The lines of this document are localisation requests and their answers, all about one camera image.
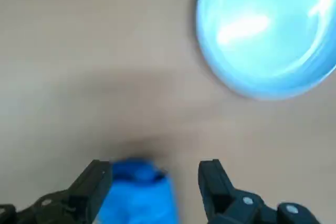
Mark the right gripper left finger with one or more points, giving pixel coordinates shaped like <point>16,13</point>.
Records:
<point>78,197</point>

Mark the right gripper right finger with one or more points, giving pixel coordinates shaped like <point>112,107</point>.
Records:
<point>223,197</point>

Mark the blue cloth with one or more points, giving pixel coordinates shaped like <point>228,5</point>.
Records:
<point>141,197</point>

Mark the light blue plastic plate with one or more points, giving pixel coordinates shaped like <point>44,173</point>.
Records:
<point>262,37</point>

